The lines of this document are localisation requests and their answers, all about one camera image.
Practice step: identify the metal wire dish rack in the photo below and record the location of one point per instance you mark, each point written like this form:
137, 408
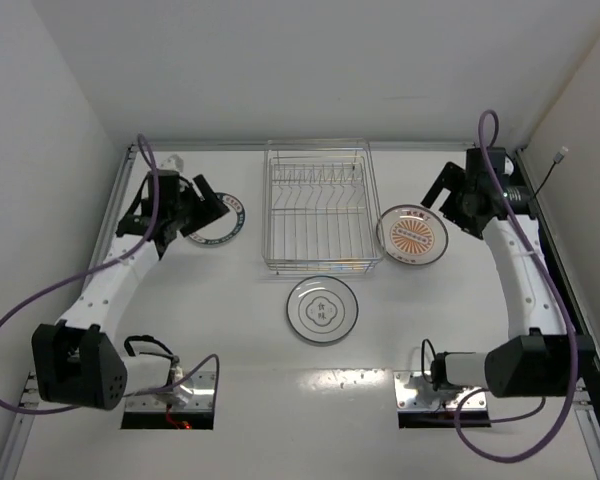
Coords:
321, 209

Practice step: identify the plate with orange sunburst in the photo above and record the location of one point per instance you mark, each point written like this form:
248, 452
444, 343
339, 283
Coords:
412, 235

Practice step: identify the plate with dark blue rim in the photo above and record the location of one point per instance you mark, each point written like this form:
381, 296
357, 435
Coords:
227, 228

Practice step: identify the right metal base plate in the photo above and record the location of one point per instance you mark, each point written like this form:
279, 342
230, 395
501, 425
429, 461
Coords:
414, 395

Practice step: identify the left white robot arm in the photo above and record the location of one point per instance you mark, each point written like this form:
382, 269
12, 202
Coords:
76, 361

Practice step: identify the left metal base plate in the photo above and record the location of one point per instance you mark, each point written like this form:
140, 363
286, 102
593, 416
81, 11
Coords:
195, 396

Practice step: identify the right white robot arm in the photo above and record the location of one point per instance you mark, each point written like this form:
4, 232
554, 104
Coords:
542, 353

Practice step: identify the metal base plate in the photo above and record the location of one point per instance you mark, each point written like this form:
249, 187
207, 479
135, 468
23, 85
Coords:
414, 395
195, 396

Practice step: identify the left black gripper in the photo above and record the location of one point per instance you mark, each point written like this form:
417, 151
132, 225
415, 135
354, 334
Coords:
198, 208

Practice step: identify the white plate with black rim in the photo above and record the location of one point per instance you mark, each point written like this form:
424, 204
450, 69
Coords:
322, 310

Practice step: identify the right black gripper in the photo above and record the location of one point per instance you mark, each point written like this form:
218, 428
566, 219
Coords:
453, 198

